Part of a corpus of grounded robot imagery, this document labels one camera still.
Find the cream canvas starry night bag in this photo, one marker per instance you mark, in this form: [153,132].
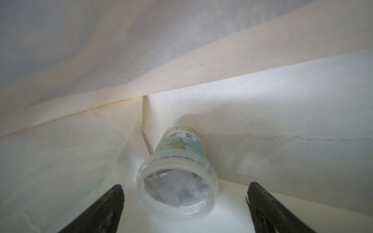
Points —
[281,93]

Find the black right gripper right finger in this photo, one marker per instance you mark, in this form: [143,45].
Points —
[271,216]

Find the teal label seed jar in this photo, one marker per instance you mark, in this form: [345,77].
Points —
[178,183]

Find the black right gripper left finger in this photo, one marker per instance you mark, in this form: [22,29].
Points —
[101,217]

